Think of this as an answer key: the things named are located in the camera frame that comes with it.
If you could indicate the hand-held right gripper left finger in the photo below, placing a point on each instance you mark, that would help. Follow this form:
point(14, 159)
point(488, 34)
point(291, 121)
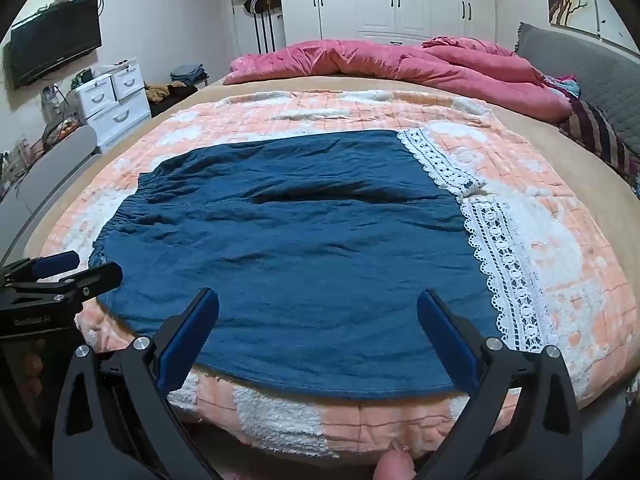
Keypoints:
point(192, 332)

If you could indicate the white drawer chest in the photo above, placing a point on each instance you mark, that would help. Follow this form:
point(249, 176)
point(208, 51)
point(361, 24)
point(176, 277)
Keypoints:
point(112, 105)

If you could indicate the teal and pink patterned cloth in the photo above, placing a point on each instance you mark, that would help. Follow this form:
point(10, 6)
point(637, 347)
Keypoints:
point(565, 86)

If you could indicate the black wall television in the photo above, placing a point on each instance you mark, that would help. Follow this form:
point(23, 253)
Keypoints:
point(55, 45)

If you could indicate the striped pillow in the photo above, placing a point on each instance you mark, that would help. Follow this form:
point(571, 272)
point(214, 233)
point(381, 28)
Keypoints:
point(595, 130)

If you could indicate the dark cloth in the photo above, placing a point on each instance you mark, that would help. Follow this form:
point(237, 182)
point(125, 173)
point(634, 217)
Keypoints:
point(177, 97)

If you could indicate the grey quilted headboard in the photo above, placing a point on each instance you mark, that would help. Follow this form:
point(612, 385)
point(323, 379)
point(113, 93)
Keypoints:
point(590, 70)

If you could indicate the grey padded footboard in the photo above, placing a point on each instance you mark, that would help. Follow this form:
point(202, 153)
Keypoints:
point(45, 180)

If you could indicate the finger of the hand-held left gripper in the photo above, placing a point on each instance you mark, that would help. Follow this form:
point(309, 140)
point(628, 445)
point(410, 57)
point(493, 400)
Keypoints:
point(95, 280)
point(55, 263)

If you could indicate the blue pants with lace hem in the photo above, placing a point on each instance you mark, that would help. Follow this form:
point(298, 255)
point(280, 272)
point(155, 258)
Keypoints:
point(300, 260)

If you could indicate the white wardrobe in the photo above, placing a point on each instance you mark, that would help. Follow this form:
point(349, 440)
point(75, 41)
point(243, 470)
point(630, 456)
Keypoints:
point(410, 0)

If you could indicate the brown plush toy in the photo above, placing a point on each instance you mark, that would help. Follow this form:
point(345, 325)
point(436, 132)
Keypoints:
point(157, 92)

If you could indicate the pink comforter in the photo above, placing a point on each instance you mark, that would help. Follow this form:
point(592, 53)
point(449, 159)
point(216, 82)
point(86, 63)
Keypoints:
point(400, 65)

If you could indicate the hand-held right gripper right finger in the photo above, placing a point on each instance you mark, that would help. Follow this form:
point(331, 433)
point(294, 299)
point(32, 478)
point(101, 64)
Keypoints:
point(445, 332)

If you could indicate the pile of folded clothes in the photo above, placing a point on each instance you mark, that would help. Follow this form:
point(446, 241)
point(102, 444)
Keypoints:
point(187, 73)

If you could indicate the bed with tan sheet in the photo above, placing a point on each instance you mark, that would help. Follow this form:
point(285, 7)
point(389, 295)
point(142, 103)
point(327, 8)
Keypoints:
point(580, 160)

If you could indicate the peach and white plush blanket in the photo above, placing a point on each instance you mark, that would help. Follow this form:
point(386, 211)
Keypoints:
point(545, 200)

